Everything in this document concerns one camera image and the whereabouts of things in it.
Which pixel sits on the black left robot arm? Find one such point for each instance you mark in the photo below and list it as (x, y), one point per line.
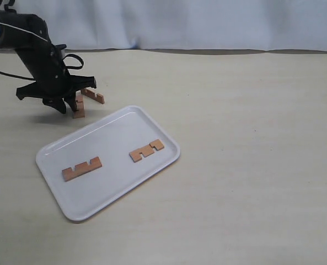
(19, 31)

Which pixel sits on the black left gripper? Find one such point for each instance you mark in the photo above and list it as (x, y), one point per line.
(52, 80)

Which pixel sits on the notched wooden piece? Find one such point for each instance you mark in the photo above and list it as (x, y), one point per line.
(70, 173)
(151, 148)
(79, 113)
(94, 96)

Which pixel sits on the white cloth backdrop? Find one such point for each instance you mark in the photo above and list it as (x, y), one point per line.
(184, 25)

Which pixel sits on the white plastic tray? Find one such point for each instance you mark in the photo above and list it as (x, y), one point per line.
(111, 139)

